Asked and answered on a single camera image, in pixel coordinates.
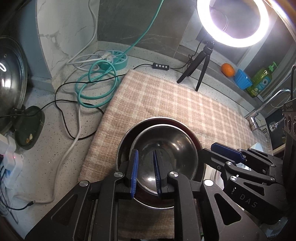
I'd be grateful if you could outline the dark green lid holder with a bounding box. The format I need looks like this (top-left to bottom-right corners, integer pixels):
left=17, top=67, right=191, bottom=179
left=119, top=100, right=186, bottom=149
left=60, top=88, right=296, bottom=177
left=13, top=106, right=45, bottom=150

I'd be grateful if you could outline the blue ribbed cup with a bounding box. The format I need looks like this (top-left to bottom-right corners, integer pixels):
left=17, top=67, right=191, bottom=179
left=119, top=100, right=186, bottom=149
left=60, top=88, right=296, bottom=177
left=234, top=69, right=252, bottom=90

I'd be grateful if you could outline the green dish soap bottle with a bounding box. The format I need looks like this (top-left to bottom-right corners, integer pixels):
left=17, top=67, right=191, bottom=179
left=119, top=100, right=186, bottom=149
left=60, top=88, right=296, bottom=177
left=247, top=61, right=278, bottom=98

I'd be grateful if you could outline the black inline light remote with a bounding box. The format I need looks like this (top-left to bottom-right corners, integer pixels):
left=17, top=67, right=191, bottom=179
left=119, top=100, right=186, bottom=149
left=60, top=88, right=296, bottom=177
left=152, top=63, right=170, bottom=71

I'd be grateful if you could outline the chrome faucet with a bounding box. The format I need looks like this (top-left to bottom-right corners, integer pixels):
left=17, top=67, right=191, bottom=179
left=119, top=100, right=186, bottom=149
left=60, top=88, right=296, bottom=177
left=244, top=88, right=291, bottom=132

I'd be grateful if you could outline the white ring light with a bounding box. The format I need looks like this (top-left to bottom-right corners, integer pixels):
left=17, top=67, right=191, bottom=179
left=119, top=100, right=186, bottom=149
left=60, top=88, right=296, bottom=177
left=197, top=1, right=269, bottom=48

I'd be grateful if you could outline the orange tangerine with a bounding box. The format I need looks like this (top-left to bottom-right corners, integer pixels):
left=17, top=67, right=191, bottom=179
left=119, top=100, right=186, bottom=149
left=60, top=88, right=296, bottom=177
left=221, top=63, right=235, bottom=78

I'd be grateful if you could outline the checkered beige cloth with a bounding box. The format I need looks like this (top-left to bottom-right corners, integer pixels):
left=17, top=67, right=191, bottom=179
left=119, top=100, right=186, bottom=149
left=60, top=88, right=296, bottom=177
left=79, top=70, right=272, bottom=182

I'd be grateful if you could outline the teal round power strip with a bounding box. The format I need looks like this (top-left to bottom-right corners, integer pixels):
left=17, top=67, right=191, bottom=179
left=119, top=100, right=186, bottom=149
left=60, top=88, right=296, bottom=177
left=97, top=50, right=128, bottom=71

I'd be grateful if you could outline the white cable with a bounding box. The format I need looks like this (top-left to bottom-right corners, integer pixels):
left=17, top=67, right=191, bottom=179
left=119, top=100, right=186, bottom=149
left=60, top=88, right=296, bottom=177
left=14, top=0, right=117, bottom=205

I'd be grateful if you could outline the black cable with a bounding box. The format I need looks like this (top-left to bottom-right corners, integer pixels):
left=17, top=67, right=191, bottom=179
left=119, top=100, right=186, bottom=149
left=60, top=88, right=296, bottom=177
left=0, top=63, right=155, bottom=141

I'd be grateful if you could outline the white ceramic bowl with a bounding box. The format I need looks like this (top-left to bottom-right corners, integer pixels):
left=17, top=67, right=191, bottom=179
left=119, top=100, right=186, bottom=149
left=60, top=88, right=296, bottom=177
left=250, top=143, right=263, bottom=152

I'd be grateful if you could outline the black tripod stand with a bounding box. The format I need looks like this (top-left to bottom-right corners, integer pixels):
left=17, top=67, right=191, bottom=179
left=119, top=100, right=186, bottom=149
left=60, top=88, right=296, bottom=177
left=177, top=41, right=215, bottom=91

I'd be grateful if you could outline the red steel bowl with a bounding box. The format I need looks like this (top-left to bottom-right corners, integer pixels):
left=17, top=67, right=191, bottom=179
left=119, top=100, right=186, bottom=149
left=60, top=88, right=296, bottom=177
left=136, top=116, right=204, bottom=151

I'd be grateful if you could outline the large steel bowl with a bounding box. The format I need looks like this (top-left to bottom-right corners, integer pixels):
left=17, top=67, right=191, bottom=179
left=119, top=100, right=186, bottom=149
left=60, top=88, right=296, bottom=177
left=116, top=116, right=205, bottom=210

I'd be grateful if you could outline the glass pot lid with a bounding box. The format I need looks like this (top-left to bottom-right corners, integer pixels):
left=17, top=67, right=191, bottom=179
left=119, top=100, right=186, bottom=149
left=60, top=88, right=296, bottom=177
left=1, top=36, right=28, bottom=135

